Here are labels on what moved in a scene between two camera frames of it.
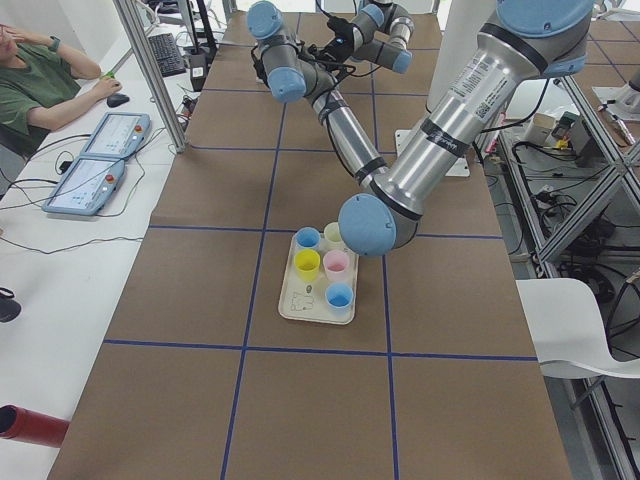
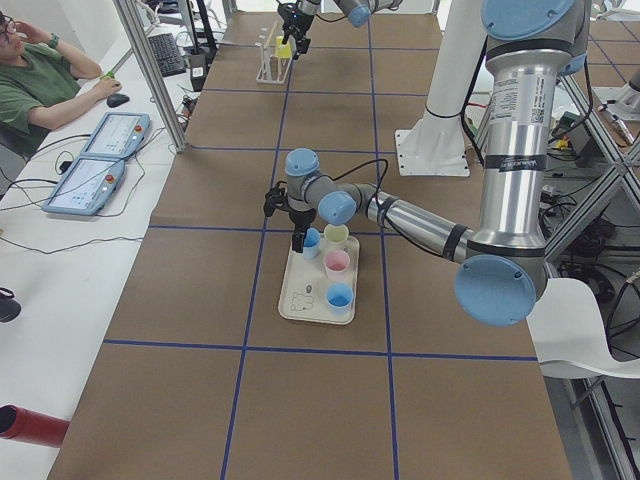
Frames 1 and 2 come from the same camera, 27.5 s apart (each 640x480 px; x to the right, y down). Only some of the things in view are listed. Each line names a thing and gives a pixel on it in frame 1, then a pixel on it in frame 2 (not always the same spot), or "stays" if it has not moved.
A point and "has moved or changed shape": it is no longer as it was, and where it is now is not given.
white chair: x=567 y=330 stays
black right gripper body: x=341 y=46 -> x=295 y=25
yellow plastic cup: x=307 y=263 has moved or changed shape
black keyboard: x=168 y=54 stays
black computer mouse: x=116 y=99 stays
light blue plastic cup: x=307 y=237 stays
